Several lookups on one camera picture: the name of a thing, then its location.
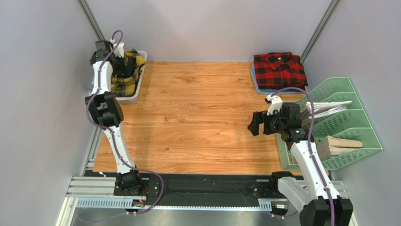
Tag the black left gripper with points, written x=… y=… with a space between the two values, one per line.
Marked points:
x=124 y=70

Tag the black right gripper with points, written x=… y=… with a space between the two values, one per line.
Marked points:
x=265 y=122

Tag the yellow black plaid shirt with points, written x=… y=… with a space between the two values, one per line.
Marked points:
x=125 y=79

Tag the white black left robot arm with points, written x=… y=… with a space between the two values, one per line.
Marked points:
x=104 y=111

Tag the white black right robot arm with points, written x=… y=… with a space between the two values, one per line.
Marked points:
x=320 y=203

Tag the white paper stack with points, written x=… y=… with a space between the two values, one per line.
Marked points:
x=322 y=110

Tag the white plastic laundry basket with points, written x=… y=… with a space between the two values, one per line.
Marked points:
x=103 y=75

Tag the red black plaid folded shirt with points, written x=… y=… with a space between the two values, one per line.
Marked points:
x=279 y=70

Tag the wooden block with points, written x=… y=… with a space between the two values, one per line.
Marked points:
x=331 y=146

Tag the green plastic file organizer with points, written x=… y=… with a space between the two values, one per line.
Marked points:
x=351 y=123

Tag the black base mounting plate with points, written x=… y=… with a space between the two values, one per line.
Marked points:
x=210 y=191

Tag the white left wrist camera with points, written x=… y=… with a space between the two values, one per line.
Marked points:
x=118 y=48

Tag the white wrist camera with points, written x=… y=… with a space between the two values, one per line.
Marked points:
x=275 y=104
x=118 y=48

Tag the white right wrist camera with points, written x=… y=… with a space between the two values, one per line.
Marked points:
x=275 y=104

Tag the left aluminium corner post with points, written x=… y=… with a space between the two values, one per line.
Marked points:
x=86 y=9

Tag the aluminium corner post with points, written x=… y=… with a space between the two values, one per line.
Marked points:
x=86 y=9
x=324 y=21

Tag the aluminium frame rail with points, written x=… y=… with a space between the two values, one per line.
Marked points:
x=96 y=190

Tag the right aluminium corner post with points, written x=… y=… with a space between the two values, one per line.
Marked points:
x=324 y=21

